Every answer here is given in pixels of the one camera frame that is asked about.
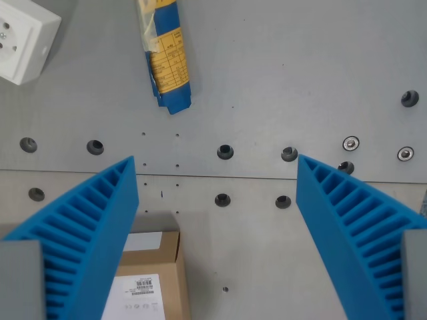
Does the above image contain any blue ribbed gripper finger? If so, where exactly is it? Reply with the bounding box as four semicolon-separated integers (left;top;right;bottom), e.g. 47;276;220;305
0;155;139;320
295;153;427;320

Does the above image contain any blue bag with yellow label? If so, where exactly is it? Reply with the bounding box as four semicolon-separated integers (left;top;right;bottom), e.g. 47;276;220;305
134;0;193;116

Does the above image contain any brown cardboard box with labels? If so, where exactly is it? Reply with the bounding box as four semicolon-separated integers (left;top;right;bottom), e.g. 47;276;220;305
100;230;187;320

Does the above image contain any silver screw with washer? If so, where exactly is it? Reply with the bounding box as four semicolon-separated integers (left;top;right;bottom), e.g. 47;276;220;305
342;135;361;152
396;146;415;163

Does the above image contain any white electrical socket box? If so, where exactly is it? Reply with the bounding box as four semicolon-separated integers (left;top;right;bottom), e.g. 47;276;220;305
0;0;63;87

